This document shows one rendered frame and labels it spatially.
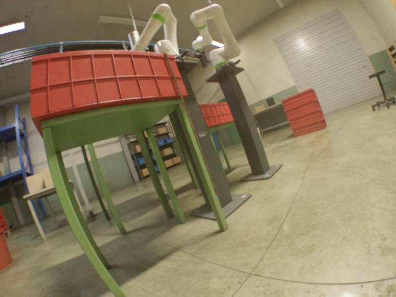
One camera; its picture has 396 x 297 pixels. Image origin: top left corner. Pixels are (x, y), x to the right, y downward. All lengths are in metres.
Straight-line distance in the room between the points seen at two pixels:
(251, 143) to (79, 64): 1.22
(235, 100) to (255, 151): 0.44
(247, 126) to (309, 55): 5.26
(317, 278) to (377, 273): 0.16
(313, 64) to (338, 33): 1.60
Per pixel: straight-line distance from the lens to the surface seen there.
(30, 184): 2.51
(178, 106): 0.70
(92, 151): 1.21
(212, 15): 1.52
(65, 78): 0.57
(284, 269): 0.52
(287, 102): 2.92
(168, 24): 1.49
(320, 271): 0.50
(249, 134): 1.32
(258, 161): 1.35
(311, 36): 6.53
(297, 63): 6.32
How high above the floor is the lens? 0.39
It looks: level
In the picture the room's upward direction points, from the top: 20 degrees counter-clockwise
